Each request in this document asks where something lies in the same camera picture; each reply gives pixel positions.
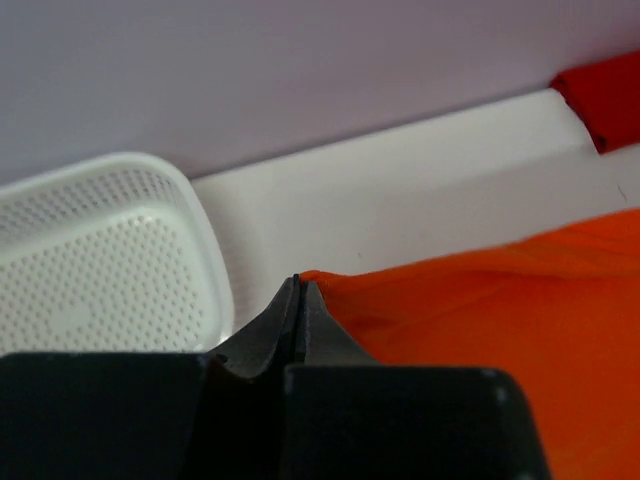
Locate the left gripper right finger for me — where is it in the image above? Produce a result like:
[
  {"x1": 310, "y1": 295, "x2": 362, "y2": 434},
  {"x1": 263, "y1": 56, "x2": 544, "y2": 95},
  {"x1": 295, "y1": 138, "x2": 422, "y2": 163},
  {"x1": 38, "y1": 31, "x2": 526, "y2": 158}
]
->
[{"x1": 283, "y1": 282, "x2": 551, "y2": 479}]

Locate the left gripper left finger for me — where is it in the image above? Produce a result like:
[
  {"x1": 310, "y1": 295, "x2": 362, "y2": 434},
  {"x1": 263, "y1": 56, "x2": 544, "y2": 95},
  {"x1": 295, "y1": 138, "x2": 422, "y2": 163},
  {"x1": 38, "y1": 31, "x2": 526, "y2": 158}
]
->
[{"x1": 1, "y1": 276, "x2": 300, "y2": 479}]

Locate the orange t-shirt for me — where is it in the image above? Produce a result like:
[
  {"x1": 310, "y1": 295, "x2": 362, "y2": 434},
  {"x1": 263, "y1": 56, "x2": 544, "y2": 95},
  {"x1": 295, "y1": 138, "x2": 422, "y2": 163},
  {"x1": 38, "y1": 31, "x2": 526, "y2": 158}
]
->
[{"x1": 303, "y1": 210, "x2": 639, "y2": 479}]

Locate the white perforated plastic basket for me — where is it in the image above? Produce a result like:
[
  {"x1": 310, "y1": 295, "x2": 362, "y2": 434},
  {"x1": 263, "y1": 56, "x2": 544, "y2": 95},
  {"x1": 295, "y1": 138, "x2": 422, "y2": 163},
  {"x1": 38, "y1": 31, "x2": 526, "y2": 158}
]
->
[{"x1": 1, "y1": 153, "x2": 235, "y2": 354}]

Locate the red rolled t-shirt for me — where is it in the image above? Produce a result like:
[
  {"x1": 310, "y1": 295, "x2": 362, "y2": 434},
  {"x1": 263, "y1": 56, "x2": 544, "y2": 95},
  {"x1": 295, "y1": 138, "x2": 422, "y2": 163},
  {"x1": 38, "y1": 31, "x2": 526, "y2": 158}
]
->
[{"x1": 550, "y1": 51, "x2": 639, "y2": 154}]

